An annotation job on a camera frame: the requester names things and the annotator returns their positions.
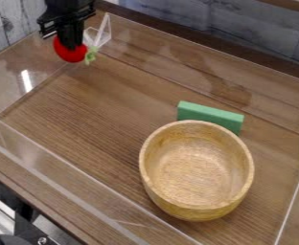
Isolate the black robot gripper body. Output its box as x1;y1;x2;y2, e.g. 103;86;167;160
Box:
37;0;96;38

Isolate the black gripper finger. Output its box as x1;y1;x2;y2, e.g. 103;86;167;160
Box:
74;21;84;49
58;25;75;50

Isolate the red plush strawberry fruit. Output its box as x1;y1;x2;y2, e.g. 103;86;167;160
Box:
54;37;99;65

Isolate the green foam block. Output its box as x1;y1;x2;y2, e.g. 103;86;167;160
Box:
177;100;245;135

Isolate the wooden oval bowl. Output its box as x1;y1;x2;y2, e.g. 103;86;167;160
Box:
139;120;254;222

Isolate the clear acrylic tray enclosure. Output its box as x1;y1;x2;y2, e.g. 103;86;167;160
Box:
0;16;299;245

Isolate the black equipment with cable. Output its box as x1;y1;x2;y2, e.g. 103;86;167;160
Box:
0;212;60;245

